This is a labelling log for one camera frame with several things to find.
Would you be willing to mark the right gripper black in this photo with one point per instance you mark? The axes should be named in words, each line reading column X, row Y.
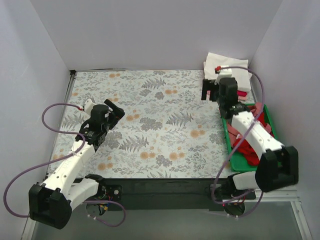
column 211, row 88

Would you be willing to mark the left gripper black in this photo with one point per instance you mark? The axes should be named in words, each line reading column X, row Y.
column 114, row 110

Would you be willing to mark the white Coca-Cola t-shirt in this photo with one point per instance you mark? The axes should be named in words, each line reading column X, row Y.
column 241, row 76

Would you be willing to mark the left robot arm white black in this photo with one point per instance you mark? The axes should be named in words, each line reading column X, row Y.
column 53, row 201

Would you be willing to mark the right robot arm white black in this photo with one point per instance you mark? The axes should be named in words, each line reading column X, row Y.
column 278, row 165

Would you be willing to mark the folded magenta t-shirt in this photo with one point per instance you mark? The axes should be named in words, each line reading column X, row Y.
column 242, row 93

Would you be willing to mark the folded light pink t-shirt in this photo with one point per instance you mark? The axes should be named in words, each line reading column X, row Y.
column 242, row 98

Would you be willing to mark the floral tablecloth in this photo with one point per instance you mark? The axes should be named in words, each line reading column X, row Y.
column 167, row 131

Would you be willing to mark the crumpled red t-shirt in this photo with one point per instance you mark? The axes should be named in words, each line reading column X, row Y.
column 245, row 149

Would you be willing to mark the green plastic tray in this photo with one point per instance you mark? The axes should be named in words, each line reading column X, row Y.
column 238, row 162

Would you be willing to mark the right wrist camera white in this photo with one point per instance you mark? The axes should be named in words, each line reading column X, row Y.
column 223, row 71

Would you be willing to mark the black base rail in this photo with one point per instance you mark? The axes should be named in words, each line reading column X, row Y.
column 159, row 194

